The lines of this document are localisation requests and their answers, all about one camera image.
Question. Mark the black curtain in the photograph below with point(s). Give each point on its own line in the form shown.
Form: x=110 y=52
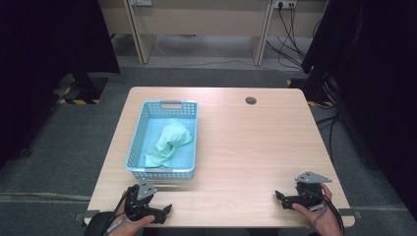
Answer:
x=39 y=65
x=377 y=82

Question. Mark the person's right hand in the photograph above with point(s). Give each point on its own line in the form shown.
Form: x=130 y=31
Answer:
x=323 y=221

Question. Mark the round dark table grommet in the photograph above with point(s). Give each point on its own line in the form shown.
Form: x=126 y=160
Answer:
x=250 y=100

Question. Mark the person's left hand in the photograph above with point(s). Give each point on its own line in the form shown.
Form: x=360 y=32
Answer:
x=131 y=227

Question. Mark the white wall socket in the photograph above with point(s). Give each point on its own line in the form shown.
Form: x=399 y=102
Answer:
x=285 y=3
x=141 y=2

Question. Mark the light green cloth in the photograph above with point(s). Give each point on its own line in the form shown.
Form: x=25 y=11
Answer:
x=168 y=139

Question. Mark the beige wooden desk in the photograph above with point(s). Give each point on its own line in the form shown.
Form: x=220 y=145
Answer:
x=203 y=19

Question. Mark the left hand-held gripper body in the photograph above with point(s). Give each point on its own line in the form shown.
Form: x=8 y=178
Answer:
x=136 y=206

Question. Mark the black metal stand base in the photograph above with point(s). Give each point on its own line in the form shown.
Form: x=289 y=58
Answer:
x=316 y=91
x=83 y=88

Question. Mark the blue plastic basket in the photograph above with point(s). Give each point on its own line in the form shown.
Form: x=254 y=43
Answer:
x=183 y=154

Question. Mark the grey table corner bracket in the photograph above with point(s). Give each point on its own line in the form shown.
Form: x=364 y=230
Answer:
x=88 y=214
x=350 y=213

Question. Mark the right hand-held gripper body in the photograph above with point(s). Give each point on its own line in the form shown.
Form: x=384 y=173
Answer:
x=309 y=196

